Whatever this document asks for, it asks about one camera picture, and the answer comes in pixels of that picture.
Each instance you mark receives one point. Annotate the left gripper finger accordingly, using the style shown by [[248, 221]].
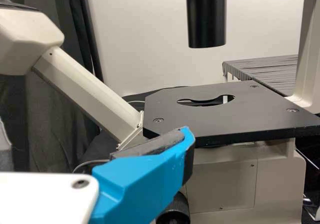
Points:
[[140, 179]]

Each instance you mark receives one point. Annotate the cream microscope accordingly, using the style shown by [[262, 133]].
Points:
[[225, 116]]

